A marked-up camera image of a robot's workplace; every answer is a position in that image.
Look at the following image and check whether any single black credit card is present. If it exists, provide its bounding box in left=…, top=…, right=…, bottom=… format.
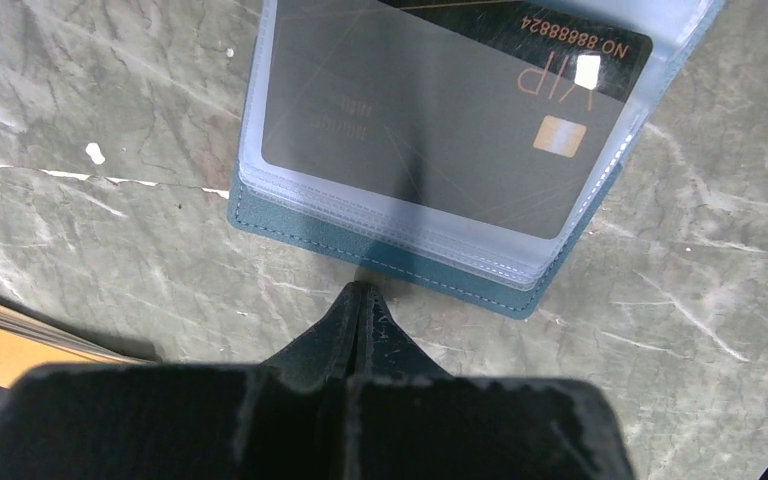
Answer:
left=261, top=1, right=653, bottom=239

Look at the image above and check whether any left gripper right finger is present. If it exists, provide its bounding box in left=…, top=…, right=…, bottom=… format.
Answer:
left=344, top=284, right=634, bottom=479

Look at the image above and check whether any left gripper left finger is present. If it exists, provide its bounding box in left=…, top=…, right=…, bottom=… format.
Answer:
left=0, top=282, right=362, bottom=479

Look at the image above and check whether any blue leather card holder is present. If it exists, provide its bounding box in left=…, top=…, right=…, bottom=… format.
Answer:
left=228, top=0, right=722, bottom=319

